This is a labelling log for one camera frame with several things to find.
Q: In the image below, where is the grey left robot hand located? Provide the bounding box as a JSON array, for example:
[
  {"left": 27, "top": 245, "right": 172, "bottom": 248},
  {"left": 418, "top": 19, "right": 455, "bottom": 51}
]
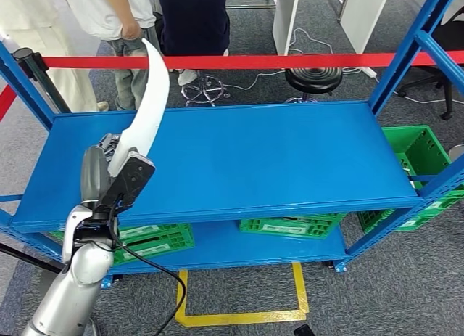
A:
[{"left": 80, "top": 133, "right": 123, "bottom": 206}]

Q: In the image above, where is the white curved plastic part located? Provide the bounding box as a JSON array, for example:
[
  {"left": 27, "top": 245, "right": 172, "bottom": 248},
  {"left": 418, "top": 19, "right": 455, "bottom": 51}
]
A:
[{"left": 107, "top": 38, "right": 171, "bottom": 178}]

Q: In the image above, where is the blue metal shelf rack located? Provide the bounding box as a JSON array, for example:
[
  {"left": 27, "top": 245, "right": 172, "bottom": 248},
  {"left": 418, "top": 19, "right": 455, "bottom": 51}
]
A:
[{"left": 0, "top": 0, "right": 464, "bottom": 289}]

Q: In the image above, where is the black slanted pole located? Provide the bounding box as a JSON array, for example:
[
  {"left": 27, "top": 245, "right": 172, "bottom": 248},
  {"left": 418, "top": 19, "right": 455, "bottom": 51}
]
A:
[{"left": 0, "top": 241, "right": 63, "bottom": 276}]

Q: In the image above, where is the green plastic crate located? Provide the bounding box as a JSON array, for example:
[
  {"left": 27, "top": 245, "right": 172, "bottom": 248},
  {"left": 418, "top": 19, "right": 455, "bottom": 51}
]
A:
[
  {"left": 49, "top": 223, "right": 192, "bottom": 246},
  {"left": 357, "top": 126, "right": 464, "bottom": 219},
  {"left": 112, "top": 230, "right": 195, "bottom": 268},
  {"left": 362, "top": 194, "right": 464, "bottom": 234},
  {"left": 238, "top": 213, "right": 347, "bottom": 240}
]

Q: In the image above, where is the red barrier tape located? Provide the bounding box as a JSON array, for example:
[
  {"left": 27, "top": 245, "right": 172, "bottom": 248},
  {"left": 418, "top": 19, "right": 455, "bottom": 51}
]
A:
[
  {"left": 41, "top": 50, "right": 464, "bottom": 70},
  {"left": 0, "top": 83, "right": 17, "bottom": 122}
]

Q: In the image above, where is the person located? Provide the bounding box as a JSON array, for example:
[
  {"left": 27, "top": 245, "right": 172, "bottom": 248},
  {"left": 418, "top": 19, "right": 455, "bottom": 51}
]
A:
[
  {"left": 60, "top": 0, "right": 162, "bottom": 111},
  {"left": 144, "top": 0, "right": 236, "bottom": 87},
  {"left": 0, "top": 0, "right": 109, "bottom": 114}
]

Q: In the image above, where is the yellow tape outline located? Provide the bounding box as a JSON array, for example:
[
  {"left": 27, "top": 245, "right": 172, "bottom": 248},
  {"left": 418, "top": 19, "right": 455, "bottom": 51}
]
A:
[{"left": 174, "top": 262, "right": 309, "bottom": 329}]

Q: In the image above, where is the white desk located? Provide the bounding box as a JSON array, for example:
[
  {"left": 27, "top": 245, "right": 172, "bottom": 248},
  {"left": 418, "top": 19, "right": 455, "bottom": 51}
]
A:
[{"left": 226, "top": 0, "right": 302, "bottom": 56}]

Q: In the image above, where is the black round stool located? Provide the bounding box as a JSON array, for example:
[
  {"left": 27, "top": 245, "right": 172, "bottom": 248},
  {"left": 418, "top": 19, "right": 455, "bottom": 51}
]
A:
[{"left": 284, "top": 67, "right": 343, "bottom": 104}]

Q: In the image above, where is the white desk panel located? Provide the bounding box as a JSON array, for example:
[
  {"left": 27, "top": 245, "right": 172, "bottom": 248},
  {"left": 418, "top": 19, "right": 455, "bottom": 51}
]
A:
[{"left": 339, "top": 0, "right": 392, "bottom": 55}]

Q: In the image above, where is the black office chair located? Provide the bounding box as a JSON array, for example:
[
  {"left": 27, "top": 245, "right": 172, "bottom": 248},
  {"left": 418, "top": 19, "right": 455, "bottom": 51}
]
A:
[{"left": 397, "top": 7, "right": 464, "bottom": 122}]

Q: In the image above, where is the black barrier post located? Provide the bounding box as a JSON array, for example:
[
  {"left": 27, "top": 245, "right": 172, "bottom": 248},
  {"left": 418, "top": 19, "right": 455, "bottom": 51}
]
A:
[{"left": 13, "top": 47, "right": 71, "bottom": 115}]

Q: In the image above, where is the black camera cable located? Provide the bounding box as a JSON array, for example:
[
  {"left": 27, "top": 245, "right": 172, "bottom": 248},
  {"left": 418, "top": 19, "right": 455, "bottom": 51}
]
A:
[{"left": 109, "top": 204, "right": 186, "bottom": 336}]

